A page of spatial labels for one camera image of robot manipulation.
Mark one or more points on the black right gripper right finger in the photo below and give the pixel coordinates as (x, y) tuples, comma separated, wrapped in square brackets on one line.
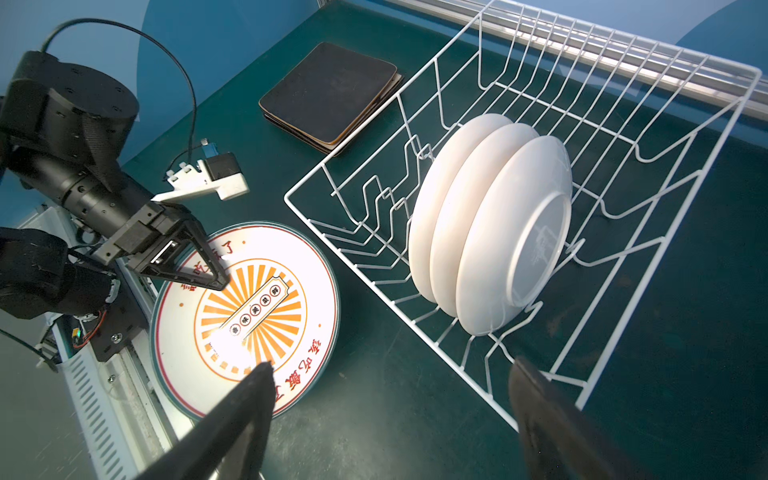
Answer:
[(558, 440)]

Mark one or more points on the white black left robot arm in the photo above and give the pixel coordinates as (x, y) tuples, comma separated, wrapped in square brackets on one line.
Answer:
[(63, 127)]

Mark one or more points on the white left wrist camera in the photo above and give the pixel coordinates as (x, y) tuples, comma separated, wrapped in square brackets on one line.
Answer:
[(220, 174)]

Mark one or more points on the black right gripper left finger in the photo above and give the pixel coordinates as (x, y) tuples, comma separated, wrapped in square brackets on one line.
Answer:
[(231, 440)]

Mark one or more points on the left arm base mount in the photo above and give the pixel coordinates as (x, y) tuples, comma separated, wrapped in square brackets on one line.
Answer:
[(123, 321)]

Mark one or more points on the aluminium frame back bar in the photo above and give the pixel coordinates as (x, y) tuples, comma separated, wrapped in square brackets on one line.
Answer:
[(704, 77)]

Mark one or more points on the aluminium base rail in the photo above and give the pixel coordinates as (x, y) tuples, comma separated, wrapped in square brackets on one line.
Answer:
[(86, 419)]

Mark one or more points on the white wire dish rack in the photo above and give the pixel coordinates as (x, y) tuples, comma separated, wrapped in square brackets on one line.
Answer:
[(639, 153)]

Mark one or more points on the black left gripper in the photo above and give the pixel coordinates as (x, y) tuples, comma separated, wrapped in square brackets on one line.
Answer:
[(154, 236)]

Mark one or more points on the white round plate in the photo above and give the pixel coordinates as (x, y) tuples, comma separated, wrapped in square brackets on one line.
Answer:
[(281, 307), (516, 237), (461, 204), (434, 189)]

